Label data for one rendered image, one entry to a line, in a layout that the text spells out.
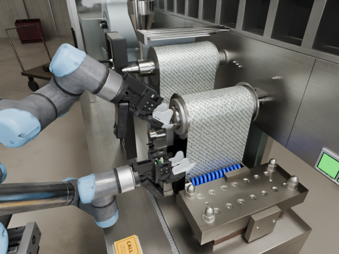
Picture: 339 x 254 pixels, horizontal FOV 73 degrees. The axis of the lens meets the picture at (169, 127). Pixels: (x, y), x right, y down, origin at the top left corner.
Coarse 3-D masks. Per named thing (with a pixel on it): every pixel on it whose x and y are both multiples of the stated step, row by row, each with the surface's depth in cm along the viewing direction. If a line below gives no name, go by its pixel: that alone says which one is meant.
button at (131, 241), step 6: (120, 240) 72; (126, 240) 72; (132, 240) 72; (120, 246) 70; (126, 246) 70; (132, 246) 70; (138, 246) 70; (120, 252) 69; (126, 252) 69; (132, 252) 69; (138, 252) 69
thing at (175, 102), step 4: (252, 96) 75; (172, 100) 72; (176, 100) 69; (172, 104) 72; (176, 104) 69; (180, 104) 68; (180, 108) 67; (180, 112) 68; (184, 112) 67; (180, 116) 68; (184, 116) 67; (184, 120) 67; (184, 124) 67; (180, 128) 70; (184, 128) 68; (176, 132) 74; (180, 132) 71; (184, 132) 70
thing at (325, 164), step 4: (324, 156) 63; (328, 156) 62; (324, 160) 64; (328, 160) 62; (332, 160) 61; (320, 164) 65; (324, 164) 64; (328, 164) 63; (332, 164) 62; (336, 164) 61; (320, 168) 65; (324, 168) 64; (328, 168) 63; (332, 168) 62; (336, 168) 61; (328, 172) 63; (332, 172) 62; (336, 172) 61; (332, 176) 62
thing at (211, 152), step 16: (240, 128) 77; (192, 144) 72; (208, 144) 75; (224, 144) 78; (240, 144) 81; (192, 160) 76; (208, 160) 79; (224, 160) 82; (240, 160) 86; (192, 176) 80
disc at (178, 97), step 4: (172, 96) 74; (176, 96) 70; (180, 96) 68; (180, 100) 68; (184, 104) 66; (184, 108) 67; (188, 112) 66; (188, 116) 65; (188, 120) 66; (188, 124) 66; (188, 128) 67; (188, 132) 68; (180, 136) 74; (184, 136) 71
